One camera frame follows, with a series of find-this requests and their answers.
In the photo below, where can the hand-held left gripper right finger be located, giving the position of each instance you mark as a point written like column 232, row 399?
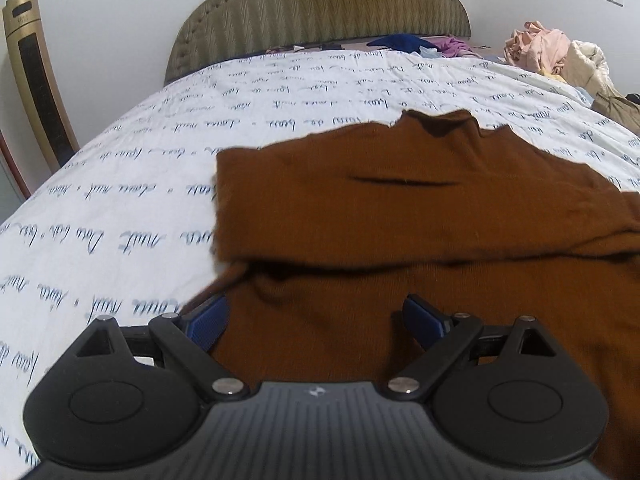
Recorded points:
column 422, row 322

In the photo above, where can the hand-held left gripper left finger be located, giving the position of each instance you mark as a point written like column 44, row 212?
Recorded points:
column 207, row 325

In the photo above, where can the brown knit top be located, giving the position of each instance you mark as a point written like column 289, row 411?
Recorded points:
column 400, row 220

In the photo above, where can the white printed blanket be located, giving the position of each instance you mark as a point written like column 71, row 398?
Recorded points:
column 150, row 160

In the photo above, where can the yellow cloth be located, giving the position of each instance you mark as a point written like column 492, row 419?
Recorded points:
column 550, row 75

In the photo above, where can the purple cloth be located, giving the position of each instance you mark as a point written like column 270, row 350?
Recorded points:
column 452, row 46

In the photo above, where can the blue cloth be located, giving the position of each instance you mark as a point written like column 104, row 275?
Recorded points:
column 400, row 42

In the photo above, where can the olive jacket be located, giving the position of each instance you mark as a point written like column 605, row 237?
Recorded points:
column 617, row 107

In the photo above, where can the gold tower air conditioner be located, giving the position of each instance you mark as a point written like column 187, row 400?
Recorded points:
column 37, row 80

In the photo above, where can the pink cloth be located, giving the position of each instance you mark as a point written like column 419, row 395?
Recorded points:
column 535, row 45

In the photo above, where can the dark cloth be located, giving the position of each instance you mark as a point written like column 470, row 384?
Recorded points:
column 634, row 105

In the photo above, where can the cream cloth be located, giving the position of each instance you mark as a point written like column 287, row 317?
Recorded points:
column 590, row 67

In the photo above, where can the olive padded headboard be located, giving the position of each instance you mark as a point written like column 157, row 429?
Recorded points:
column 325, row 5

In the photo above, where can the red wooden frame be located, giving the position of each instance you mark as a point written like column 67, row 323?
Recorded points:
column 12, row 165

